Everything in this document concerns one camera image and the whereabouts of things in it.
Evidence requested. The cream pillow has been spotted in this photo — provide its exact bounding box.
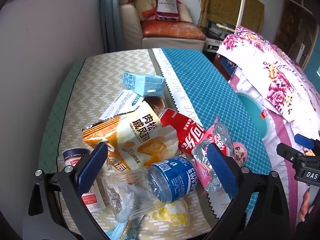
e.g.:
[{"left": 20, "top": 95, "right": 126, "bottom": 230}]
[{"left": 179, "top": 4, "right": 193, "bottom": 23}]

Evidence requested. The green quilted mattress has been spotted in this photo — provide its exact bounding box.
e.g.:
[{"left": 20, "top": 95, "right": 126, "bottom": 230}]
[{"left": 37, "top": 60, "right": 87, "bottom": 170}]

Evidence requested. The teal plastic basin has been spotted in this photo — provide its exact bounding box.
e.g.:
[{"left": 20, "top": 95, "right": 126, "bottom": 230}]
[{"left": 236, "top": 92, "right": 278, "bottom": 140}]

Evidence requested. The pink wafer wrapper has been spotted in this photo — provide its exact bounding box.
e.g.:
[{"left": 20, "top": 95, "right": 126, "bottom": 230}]
[{"left": 192, "top": 116, "right": 237, "bottom": 195}]

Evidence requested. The clear bottle with blue label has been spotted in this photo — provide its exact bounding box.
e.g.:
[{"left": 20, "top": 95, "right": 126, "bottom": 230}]
[{"left": 104, "top": 156, "right": 199, "bottom": 223}]

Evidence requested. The white frame bar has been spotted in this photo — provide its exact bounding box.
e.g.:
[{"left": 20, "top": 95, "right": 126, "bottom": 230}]
[{"left": 235, "top": 0, "right": 248, "bottom": 28}]

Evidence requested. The white electronic device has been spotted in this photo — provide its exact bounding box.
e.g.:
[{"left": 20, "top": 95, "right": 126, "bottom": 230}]
[{"left": 204, "top": 37, "right": 223, "bottom": 53}]

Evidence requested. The yellow plush cushion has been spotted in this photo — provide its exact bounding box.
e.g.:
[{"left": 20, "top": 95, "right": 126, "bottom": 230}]
[{"left": 135, "top": 0, "right": 159, "bottom": 22}]

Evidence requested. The white and blue packet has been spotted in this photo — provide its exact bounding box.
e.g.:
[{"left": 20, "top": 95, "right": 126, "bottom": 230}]
[{"left": 99, "top": 90, "right": 148, "bottom": 122}]

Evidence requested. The yellow and white wrapper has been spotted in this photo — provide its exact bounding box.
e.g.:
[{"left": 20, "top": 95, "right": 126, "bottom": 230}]
[{"left": 147, "top": 197, "right": 189, "bottom": 227}]

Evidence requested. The orange and white bread wrapper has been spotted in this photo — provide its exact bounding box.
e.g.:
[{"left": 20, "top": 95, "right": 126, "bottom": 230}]
[{"left": 82, "top": 101, "right": 179, "bottom": 170}]

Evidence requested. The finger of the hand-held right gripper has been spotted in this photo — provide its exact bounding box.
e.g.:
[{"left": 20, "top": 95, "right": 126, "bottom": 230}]
[
  {"left": 294, "top": 134, "right": 320, "bottom": 150},
  {"left": 276, "top": 142, "right": 304, "bottom": 163}
]

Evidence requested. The light blue plastic wrapper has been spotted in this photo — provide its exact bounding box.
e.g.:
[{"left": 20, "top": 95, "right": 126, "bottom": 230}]
[{"left": 107, "top": 220, "right": 137, "bottom": 240}]

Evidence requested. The white packet with red label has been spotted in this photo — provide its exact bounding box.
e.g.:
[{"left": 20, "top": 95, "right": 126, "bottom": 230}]
[{"left": 81, "top": 180, "right": 107, "bottom": 213}]

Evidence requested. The dark wooden cabinet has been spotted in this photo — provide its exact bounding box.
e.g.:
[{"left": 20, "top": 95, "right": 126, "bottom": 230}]
[{"left": 274, "top": 0, "right": 320, "bottom": 63}]

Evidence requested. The brown round bread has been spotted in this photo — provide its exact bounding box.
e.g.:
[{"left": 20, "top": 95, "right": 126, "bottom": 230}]
[{"left": 144, "top": 96, "right": 167, "bottom": 117}]

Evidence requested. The cream sofa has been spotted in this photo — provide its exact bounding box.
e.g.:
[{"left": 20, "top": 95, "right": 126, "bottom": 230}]
[{"left": 119, "top": 0, "right": 207, "bottom": 53}]

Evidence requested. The black electronic device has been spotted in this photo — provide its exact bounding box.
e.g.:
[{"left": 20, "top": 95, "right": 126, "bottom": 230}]
[{"left": 205, "top": 20, "right": 237, "bottom": 39}]

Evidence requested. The red gift bag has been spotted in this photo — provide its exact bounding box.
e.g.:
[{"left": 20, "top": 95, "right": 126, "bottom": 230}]
[{"left": 155, "top": 0, "right": 181, "bottom": 22}]

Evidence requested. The orange seat cushion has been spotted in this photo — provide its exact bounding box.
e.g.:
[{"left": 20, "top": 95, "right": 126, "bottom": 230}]
[{"left": 141, "top": 20, "right": 206, "bottom": 40}]

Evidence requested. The person's right hand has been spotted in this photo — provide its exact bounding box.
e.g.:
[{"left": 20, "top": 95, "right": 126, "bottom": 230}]
[{"left": 297, "top": 186, "right": 320, "bottom": 223}]

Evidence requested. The grey blue curtain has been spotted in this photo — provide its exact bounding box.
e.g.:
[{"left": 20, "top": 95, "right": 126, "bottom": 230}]
[{"left": 104, "top": 0, "right": 125, "bottom": 53}]

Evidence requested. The pink floral blanket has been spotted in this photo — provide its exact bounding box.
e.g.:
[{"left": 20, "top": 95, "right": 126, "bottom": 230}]
[{"left": 216, "top": 26, "right": 320, "bottom": 230}]

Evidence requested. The beige and teal patterned mat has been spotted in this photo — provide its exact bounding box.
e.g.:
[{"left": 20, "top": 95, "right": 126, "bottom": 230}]
[{"left": 37, "top": 48, "right": 273, "bottom": 240}]

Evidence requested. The mustard patterned cloth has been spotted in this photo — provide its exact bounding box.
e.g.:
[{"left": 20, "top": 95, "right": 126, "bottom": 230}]
[{"left": 199, "top": 0, "right": 265, "bottom": 34}]

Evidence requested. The red soda can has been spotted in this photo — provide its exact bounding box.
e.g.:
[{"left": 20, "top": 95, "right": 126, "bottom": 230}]
[{"left": 160, "top": 108, "right": 207, "bottom": 155}]

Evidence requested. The light blue milk carton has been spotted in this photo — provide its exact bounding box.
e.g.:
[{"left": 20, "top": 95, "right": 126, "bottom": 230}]
[{"left": 122, "top": 72, "right": 166, "bottom": 97}]

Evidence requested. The pink round cartoon packet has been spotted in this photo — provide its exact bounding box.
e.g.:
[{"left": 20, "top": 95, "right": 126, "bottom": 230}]
[{"left": 232, "top": 141, "right": 249, "bottom": 167}]

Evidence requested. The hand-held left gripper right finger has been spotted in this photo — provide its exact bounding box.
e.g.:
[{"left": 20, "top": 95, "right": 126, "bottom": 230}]
[{"left": 206, "top": 142, "right": 290, "bottom": 240}]

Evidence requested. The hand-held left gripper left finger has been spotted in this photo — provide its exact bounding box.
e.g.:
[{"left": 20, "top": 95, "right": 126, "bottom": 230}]
[{"left": 24, "top": 142, "right": 118, "bottom": 240}]

